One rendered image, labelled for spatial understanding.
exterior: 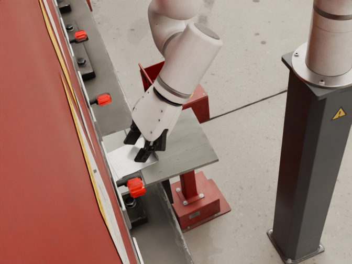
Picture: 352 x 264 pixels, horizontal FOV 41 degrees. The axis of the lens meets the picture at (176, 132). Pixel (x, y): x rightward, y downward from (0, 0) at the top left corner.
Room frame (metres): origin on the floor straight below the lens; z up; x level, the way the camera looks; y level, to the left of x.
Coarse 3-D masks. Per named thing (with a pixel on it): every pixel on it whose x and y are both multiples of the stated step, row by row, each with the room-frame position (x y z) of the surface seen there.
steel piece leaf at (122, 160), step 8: (136, 144) 0.73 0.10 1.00; (144, 144) 0.73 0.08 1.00; (112, 152) 0.72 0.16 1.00; (120, 152) 0.71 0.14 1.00; (128, 152) 0.71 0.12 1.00; (136, 152) 0.71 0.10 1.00; (152, 152) 0.70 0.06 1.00; (112, 160) 0.69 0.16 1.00; (120, 160) 0.69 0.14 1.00; (128, 160) 0.69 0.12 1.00; (152, 160) 0.67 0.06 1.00; (120, 168) 0.67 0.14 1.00; (128, 168) 0.66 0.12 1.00; (136, 168) 0.66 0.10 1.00; (120, 176) 0.64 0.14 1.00
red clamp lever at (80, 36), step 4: (76, 32) 0.77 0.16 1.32; (80, 32) 0.77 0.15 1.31; (84, 32) 0.78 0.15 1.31; (76, 36) 0.77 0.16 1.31; (80, 36) 0.77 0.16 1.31; (84, 36) 0.77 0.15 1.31; (72, 40) 0.83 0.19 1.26; (76, 40) 0.80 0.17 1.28; (80, 40) 0.79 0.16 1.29; (84, 40) 0.83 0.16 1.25
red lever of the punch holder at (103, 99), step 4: (108, 92) 0.65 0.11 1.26; (96, 96) 0.64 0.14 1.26; (100, 96) 0.59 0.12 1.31; (104, 96) 0.58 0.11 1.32; (108, 96) 0.58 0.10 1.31; (92, 100) 0.64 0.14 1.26; (96, 100) 0.63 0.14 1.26; (100, 100) 0.58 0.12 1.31; (104, 100) 0.58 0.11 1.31; (108, 100) 0.58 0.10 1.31; (92, 104) 0.63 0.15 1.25; (96, 104) 0.63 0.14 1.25; (100, 104) 0.57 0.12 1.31; (104, 104) 0.57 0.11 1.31
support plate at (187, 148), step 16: (192, 112) 0.81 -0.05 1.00; (128, 128) 0.79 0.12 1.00; (176, 128) 0.76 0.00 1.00; (192, 128) 0.75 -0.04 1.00; (112, 144) 0.74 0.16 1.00; (176, 144) 0.71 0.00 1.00; (192, 144) 0.71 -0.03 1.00; (208, 144) 0.70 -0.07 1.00; (160, 160) 0.67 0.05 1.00; (176, 160) 0.67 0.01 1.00; (192, 160) 0.66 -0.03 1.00; (208, 160) 0.65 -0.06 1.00; (144, 176) 0.64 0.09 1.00; (160, 176) 0.63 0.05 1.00; (176, 176) 0.63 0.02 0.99; (128, 192) 0.60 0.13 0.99
